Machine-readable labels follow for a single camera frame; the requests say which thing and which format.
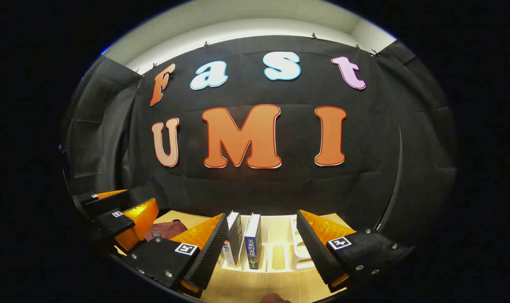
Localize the white book with grey cover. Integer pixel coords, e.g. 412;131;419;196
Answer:
222;211;242;267

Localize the maroon schoolbag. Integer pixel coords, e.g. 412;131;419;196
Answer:
144;219;189;242

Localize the white book with blue cover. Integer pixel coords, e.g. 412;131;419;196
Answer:
243;213;262;270

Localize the white bookshelf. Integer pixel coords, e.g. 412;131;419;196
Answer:
219;214;319;273

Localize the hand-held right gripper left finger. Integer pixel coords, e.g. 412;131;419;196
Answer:
122;213;230;299

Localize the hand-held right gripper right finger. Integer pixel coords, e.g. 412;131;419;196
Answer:
296;209;416;294

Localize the black backdrop cloth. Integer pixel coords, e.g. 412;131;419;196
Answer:
61;36;457;236

